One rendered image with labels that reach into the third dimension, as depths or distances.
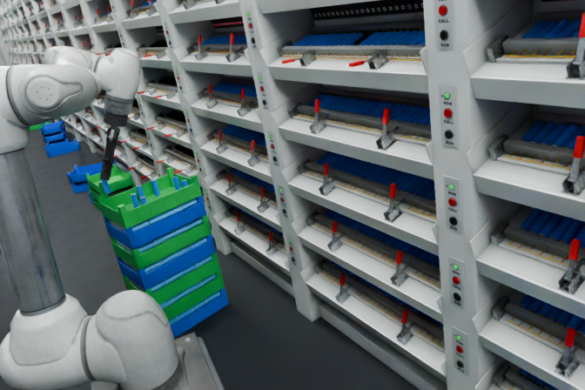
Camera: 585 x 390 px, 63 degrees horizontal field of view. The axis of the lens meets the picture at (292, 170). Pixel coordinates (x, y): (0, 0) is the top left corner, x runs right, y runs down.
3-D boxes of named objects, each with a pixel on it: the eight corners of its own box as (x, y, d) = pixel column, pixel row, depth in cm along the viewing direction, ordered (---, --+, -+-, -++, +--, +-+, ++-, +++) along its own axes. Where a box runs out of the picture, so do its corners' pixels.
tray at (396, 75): (433, 94, 96) (420, 51, 91) (273, 79, 145) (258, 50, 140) (492, 43, 103) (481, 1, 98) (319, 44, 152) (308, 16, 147)
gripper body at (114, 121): (106, 107, 165) (102, 133, 167) (103, 112, 157) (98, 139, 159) (129, 112, 167) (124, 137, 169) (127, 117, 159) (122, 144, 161)
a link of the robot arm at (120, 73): (139, 97, 166) (100, 87, 164) (147, 52, 163) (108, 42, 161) (131, 102, 156) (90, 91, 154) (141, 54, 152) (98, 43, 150)
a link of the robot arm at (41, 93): (90, 56, 112) (31, 64, 111) (63, 56, 94) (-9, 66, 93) (104, 111, 115) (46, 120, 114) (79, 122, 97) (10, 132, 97)
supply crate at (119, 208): (126, 229, 158) (119, 207, 156) (102, 215, 173) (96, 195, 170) (202, 195, 176) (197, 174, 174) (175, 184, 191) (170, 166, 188)
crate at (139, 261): (138, 271, 164) (132, 250, 161) (115, 254, 179) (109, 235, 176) (211, 233, 182) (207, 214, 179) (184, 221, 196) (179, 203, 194)
